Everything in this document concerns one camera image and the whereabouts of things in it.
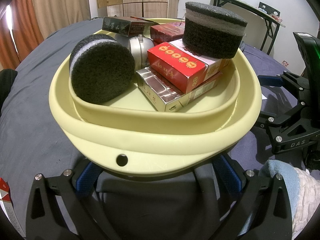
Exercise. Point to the orange curtain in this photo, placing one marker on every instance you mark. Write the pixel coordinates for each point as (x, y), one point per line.
(22, 30)

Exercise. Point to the black foam cylinder grey stripe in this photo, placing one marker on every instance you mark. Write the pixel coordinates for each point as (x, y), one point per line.
(102, 75)
(210, 40)

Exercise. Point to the beige curtain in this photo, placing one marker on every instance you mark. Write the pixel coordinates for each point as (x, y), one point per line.
(60, 5)

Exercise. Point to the light blue towel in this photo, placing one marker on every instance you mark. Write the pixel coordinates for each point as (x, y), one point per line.
(282, 177)

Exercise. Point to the pale yellow oval basin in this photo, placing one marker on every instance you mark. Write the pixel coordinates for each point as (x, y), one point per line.
(175, 140)

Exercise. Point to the small red white box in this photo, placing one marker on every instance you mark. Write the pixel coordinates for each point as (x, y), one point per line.
(6, 200)

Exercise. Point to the red packet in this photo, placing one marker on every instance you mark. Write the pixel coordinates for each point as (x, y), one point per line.
(277, 18)

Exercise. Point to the silver and red box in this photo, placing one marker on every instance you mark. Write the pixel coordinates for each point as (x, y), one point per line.
(160, 90)

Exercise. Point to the red box gold lantern print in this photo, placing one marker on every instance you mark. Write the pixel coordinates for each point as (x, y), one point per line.
(177, 67)

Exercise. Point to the dark box gold print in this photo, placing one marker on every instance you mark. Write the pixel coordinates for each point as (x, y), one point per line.
(116, 26)

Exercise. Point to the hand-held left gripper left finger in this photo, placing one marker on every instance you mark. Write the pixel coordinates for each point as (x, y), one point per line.
(87, 177)

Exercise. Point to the plain red box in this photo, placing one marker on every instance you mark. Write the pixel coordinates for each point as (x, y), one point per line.
(166, 31)

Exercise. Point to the white quilted blanket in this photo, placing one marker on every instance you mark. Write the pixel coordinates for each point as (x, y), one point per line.
(307, 205)

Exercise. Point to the grey blanket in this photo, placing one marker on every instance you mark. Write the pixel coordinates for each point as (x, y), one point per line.
(32, 100)

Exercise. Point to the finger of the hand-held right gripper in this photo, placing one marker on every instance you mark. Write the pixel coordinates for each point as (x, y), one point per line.
(271, 80)
(275, 125)

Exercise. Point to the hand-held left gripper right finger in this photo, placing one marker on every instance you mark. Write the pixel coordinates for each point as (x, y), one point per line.
(228, 175)

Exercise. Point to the black folding table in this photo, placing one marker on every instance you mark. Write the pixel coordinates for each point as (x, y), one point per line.
(237, 1)

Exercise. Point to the black chair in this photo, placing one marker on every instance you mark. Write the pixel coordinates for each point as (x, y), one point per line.
(270, 8)

